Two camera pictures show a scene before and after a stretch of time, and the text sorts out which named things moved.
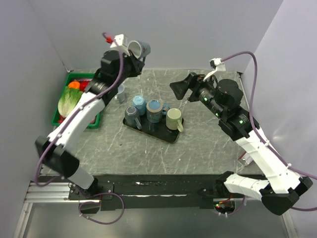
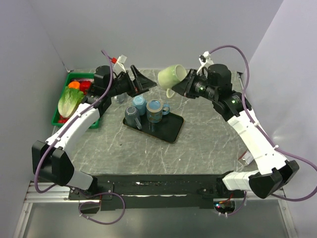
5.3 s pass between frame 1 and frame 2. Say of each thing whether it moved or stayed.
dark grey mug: stayed
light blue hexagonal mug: stayed
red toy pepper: stayed
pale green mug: moved
